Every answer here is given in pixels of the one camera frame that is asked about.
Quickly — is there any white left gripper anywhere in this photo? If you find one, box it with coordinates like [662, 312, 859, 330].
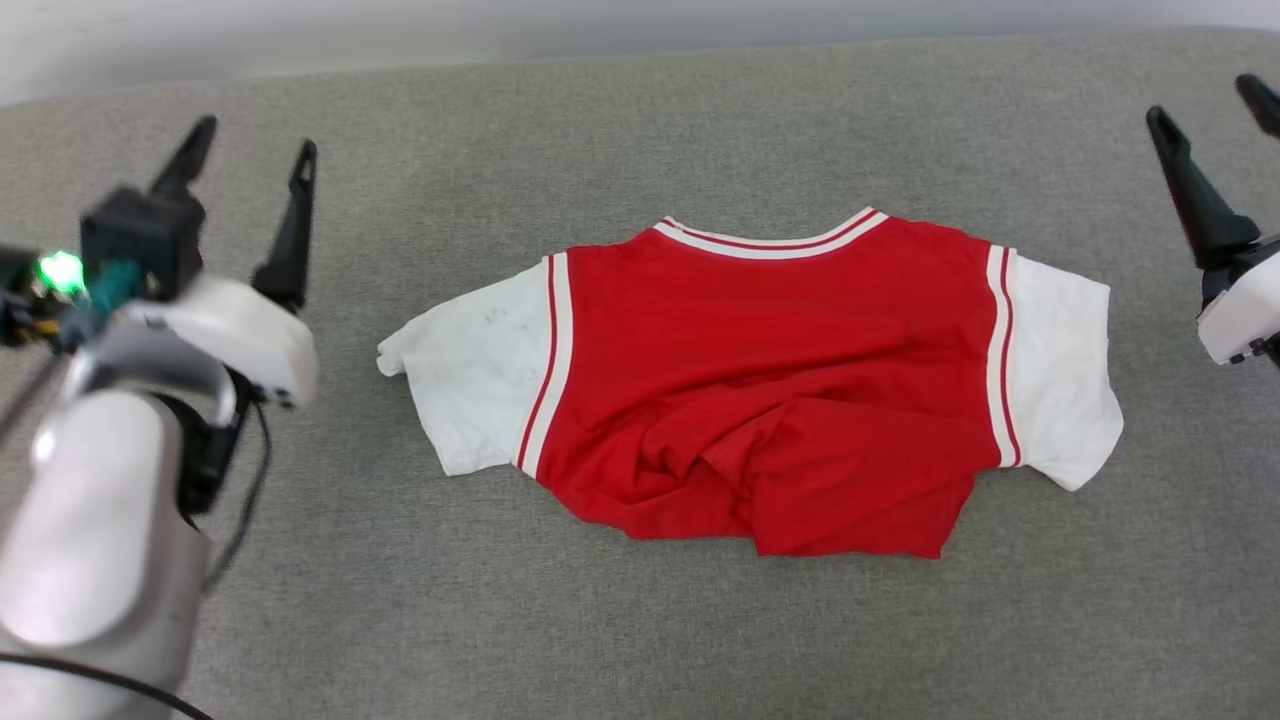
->
[125, 115, 321, 517]

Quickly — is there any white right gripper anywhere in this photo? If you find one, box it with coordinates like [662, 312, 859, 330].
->
[1146, 73, 1280, 369]

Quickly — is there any red and white shirt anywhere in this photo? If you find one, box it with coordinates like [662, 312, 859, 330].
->
[377, 207, 1125, 560]

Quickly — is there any teal cable connector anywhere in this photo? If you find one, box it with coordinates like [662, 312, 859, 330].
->
[84, 258, 148, 323]

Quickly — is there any thin black cable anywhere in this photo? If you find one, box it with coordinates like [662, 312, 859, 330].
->
[203, 400, 273, 593]
[0, 653, 213, 720]

